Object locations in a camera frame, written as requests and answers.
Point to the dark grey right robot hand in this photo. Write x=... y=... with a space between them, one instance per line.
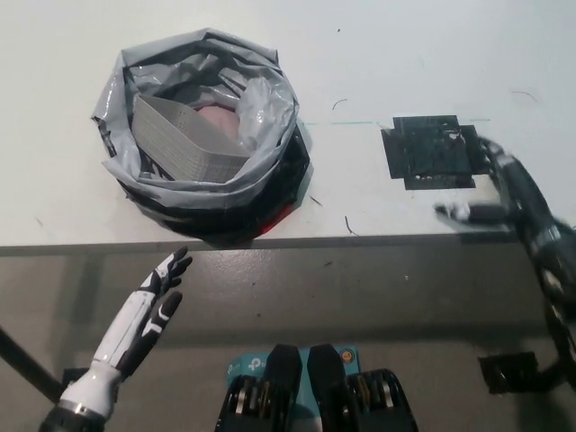
x=535 y=216

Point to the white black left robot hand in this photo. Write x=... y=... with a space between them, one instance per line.
x=135 y=324

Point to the grey perforated rectangular container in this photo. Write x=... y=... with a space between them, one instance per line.
x=189 y=144

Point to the grey and black plastic bag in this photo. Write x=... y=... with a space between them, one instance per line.
x=270 y=180

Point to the pink item inside bag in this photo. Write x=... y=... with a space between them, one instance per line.
x=220 y=121

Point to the teal cardboard box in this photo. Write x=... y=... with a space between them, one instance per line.
x=238 y=364

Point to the black tape patch on table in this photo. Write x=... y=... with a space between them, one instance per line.
x=427 y=153

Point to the large black floor tape patch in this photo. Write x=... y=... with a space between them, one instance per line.
x=508 y=373

